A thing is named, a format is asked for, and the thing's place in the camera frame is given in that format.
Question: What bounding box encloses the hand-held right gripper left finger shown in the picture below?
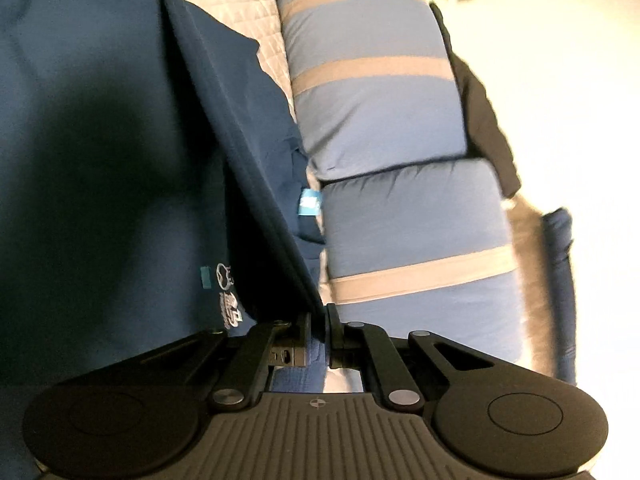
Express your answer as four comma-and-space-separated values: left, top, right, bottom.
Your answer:
137, 312, 315, 408

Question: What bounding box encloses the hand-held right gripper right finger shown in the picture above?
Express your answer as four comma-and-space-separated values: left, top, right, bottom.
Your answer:
325, 304, 496, 408

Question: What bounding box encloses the navy blue sweatshirt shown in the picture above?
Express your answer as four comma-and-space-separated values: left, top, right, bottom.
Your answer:
0, 0, 332, 397

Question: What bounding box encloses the blue grey striped pillow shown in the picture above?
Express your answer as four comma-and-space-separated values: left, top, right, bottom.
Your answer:
312, 157, 532, 392

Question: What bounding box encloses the blue striped pillow with stain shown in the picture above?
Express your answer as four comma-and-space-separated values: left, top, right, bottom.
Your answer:
277, 0, 469, 184

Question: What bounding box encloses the dark blue cloth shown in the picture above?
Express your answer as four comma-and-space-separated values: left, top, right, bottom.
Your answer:
542, 207, 577, 387

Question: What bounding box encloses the black cloth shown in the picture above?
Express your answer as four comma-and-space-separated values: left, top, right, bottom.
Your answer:
430, 2, 522, 199

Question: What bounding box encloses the grey quilted bed cover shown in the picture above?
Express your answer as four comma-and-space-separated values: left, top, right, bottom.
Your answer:
172, 0, 302, 112

